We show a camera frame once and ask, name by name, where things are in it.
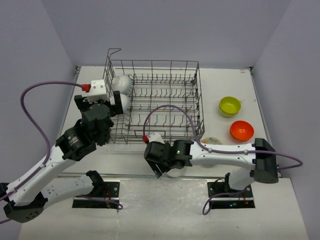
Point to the white bowl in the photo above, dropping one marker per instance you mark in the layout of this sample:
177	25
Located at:
122	83
125	102
176	173

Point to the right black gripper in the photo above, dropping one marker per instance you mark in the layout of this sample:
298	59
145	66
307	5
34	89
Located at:
157	169

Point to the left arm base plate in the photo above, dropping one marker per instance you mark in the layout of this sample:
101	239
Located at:
106	199

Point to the orange flower patterned bowl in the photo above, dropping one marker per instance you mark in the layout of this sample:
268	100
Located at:
211	141

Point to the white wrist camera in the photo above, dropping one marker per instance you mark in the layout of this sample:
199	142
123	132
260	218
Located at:
155	137
97	91

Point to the grey wire dish rack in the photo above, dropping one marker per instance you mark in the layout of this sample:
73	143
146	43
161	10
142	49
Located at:
165	97

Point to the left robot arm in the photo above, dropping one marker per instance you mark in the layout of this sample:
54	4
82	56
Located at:
28	196

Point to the white bowl back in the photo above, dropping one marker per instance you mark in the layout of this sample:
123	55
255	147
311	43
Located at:
122	83

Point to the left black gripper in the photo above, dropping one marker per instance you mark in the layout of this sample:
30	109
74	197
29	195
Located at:
117	108

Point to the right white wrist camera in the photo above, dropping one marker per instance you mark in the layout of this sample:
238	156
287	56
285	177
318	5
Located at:
155	137

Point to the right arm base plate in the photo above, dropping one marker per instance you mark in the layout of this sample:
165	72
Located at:
242	200

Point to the white bowl front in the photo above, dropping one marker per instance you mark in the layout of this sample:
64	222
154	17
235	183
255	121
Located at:
176	173

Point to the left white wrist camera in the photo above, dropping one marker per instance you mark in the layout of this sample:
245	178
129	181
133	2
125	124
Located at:
97	91

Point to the lime green bowl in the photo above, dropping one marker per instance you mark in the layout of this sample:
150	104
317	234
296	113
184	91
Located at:
229	100
229	111

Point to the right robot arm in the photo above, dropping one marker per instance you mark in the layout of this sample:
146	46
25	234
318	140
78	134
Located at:
256	161

